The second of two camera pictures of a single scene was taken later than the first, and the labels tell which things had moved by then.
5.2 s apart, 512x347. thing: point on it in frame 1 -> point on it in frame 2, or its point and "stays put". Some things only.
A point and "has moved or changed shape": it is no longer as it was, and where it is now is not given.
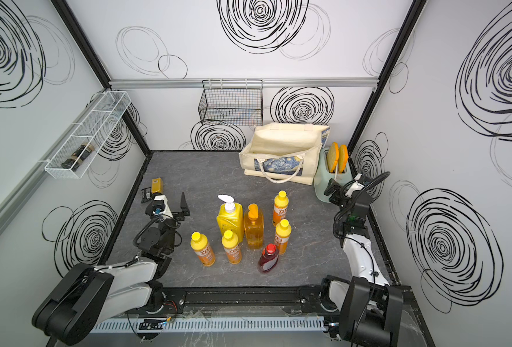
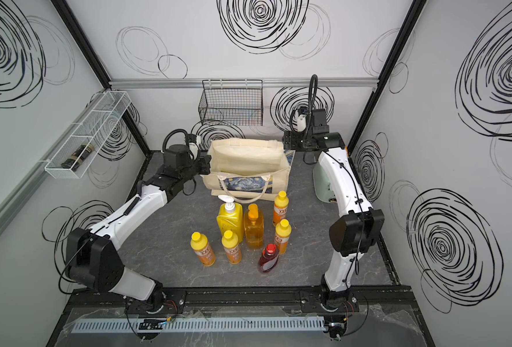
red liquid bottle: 269,258 stays put
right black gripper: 332,189 -> 289,141
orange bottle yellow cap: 230,242 stays put
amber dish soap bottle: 254,227 stays put
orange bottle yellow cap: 280,207 stays put
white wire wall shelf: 77,152 stays put
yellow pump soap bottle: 230,217 stays put
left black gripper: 184,212 -> 203,160
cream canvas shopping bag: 284,152 has moved or changed shape
